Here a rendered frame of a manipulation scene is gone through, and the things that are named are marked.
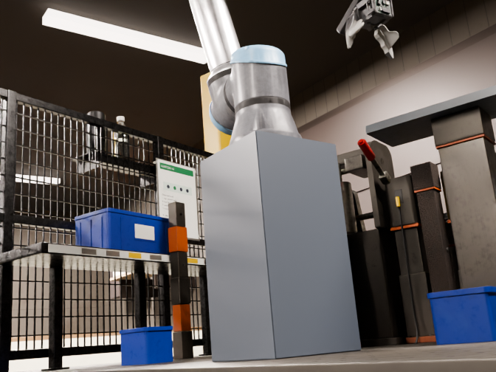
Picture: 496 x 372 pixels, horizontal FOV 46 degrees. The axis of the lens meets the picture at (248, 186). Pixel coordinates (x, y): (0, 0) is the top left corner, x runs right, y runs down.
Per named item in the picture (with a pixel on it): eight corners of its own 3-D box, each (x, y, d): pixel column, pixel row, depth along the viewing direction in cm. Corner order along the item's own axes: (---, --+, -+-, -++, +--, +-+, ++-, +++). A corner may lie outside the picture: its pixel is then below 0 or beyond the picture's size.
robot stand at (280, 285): (275, 359, 95) (255, 129, 105) (211, 362, 110) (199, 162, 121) (362, 350, 106) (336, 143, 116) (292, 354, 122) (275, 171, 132)
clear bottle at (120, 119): (133, 164, 225) (132, 116, 230) (120, 162, 220) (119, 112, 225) (122, 169, 229) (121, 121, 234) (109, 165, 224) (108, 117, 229)
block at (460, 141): (535, 335, 110) (490, 114, 121) (525, 337, 103) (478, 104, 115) (481, 339, 115) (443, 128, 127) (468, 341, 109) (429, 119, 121)
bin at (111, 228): (178, 257, 197) (176, 219, 200) (108, 249, 172) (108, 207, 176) (143, 263, 206) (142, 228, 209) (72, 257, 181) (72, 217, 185)
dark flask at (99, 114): (111, 159, 216) (110, 114, 220) (94, 154, 210) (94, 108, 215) (97, 164, 220) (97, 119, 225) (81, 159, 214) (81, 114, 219)
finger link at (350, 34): (353, 32, 146) (365, 10, 150) (338, 43, 151) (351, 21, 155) (361, 40, 147) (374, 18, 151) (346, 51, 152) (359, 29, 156)
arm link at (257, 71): (244, 94, 114) (239, 32, 117) (224, 119, 126) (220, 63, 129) (300, 98, 118) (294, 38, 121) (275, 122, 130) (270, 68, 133)
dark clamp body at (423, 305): (452, 342, 132) (424, 180, 142) (432, 344, 123) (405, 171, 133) (421, 344, 137) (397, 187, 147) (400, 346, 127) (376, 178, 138)
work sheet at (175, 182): (200, 240, 235) (195, 168, 243) (159, 235, 218) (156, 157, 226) (196, 241, 236) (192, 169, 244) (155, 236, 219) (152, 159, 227)
